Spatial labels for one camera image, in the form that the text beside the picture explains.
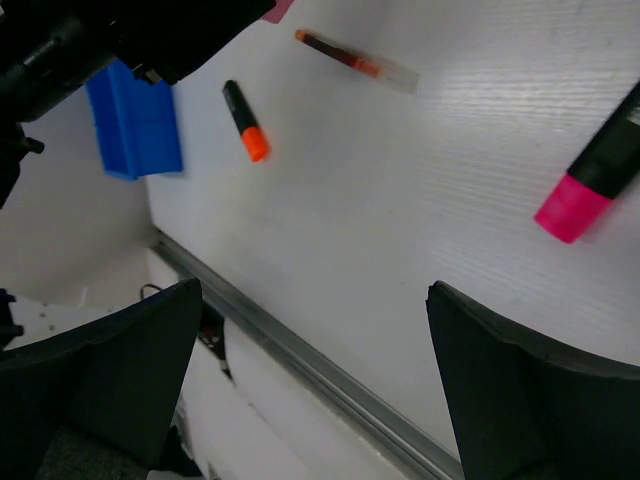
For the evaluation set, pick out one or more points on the orange pen refill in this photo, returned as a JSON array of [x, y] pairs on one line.
[[377, 68]]

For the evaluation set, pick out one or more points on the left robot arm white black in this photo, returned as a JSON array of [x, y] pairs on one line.
[[49, 49]]

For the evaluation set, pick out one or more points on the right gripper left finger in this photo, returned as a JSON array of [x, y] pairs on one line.
[[97, 401]]

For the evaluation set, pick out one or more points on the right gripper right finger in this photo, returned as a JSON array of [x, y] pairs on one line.
[[526, 406]]

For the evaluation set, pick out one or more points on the pink black highlighter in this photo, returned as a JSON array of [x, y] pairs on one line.
[[603, 170]]

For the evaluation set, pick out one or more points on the blue compartment bin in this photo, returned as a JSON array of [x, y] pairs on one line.
[[135, 124]]

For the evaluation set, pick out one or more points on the orange black highlighter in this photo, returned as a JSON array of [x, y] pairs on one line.
[[251, 134]]

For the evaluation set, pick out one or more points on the pink eraser tube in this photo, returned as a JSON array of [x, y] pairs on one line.
[[276, 14]]

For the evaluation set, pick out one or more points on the aluminium rail frame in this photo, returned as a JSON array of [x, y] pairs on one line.
[[401, 438]]

